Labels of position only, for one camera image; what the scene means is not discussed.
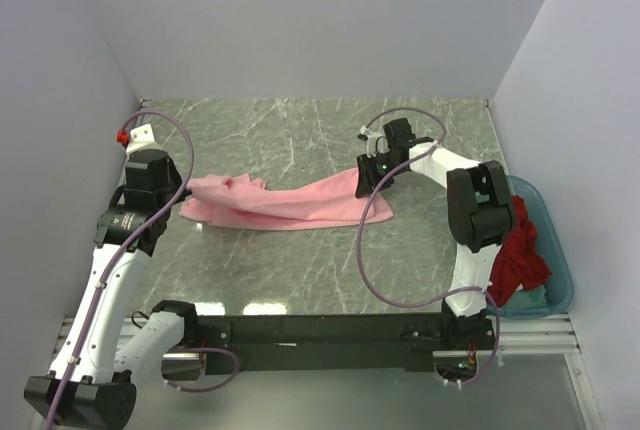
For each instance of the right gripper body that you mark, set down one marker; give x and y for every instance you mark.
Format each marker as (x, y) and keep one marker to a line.
(367, 178)

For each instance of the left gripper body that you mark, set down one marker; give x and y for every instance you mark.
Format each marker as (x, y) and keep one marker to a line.
(170, 192)

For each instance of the pink t shirt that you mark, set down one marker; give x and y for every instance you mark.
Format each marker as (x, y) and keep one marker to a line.
(243, 202)

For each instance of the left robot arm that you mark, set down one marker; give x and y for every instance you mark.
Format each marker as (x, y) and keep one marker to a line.
(92, 383)

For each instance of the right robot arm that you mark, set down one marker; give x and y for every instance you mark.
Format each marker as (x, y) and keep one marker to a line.
(480, 214)

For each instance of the red t shirt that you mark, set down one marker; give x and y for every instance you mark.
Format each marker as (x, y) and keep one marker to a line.
(518, 265)

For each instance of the black base beam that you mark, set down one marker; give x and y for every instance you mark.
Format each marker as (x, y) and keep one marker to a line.
(335, 342)

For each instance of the blue plastic basket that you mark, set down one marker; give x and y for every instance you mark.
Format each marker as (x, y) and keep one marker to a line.
(556, 294)

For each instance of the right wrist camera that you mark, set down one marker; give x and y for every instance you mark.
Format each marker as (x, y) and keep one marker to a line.
(376, 142)

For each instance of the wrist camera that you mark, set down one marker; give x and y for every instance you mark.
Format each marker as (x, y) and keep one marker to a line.
(137, 139)
(376, 142)

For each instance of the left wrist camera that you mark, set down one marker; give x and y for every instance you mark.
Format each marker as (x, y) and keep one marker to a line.
(137, 139)

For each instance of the aluminium rail frame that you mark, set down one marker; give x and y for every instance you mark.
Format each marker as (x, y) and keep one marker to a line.
(538, 382)

